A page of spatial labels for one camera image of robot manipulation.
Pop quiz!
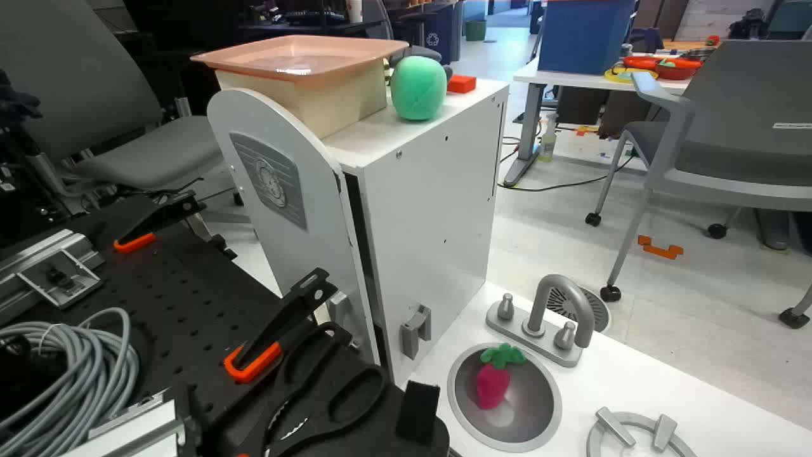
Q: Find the peach plastic tray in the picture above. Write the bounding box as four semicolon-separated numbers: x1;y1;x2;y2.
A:
190;34;410;85

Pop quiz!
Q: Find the white toy kitchen unit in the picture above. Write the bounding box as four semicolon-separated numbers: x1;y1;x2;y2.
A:
204;77;812;457

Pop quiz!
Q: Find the green ball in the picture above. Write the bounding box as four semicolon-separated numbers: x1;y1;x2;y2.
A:
387;55;448;126

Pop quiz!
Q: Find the red toy block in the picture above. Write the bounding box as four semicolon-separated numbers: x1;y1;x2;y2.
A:
443;75;480;98

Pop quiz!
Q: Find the clear spray bottle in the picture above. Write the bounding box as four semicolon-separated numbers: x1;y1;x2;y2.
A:
534;109;561;166

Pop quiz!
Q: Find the pink toy strawberry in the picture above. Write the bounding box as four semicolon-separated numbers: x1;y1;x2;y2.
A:
470;340;528;412

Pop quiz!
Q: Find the black rectangular block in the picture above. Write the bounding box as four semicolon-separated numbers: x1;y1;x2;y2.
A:
392;378;443;447

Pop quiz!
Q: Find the grey toy faucet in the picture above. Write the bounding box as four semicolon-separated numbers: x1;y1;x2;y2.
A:
483;273;599;371

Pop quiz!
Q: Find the blue recycling bin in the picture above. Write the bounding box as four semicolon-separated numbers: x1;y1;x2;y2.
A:
395;2;466;66

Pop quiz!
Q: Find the silver toy sink basin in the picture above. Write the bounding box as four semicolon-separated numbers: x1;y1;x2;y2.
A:
443;340;563;452

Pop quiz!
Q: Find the white desk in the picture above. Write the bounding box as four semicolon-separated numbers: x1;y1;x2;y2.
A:
496;56;692;192

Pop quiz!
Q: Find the black plastic spring clamp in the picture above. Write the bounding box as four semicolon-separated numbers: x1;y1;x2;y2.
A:
199;321;390;457

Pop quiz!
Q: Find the grey toy stove burner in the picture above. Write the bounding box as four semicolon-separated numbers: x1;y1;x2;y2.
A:
582;405;699;457

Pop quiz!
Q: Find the red orange toys pile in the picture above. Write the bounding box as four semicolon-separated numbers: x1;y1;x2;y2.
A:
622;51;704;85

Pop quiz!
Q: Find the grey wheeled office chair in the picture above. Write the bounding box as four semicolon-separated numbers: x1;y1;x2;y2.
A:
582;35;812;331

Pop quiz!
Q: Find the grey padded office chair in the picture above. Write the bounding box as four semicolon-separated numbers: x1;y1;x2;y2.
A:
0;0;226;200

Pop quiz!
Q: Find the grey cabinet door handle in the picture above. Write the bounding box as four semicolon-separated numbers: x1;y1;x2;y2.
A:
398;302;434;362

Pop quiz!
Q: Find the black clamp orange handle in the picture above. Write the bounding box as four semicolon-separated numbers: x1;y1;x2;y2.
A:
110;192;208;259
221;267;340;386

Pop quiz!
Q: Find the black floor power cable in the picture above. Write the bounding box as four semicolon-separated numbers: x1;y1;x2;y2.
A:
496;150;637;199

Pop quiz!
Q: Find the metal bracket plate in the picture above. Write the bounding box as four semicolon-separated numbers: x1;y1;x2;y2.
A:
14;249;105;313

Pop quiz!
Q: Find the grey cable bundle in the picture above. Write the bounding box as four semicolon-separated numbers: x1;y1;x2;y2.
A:
0;306;141;457

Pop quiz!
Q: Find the aluminium extrusion rail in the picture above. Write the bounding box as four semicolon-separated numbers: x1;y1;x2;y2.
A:
60;392;199;457
0;226;91;327

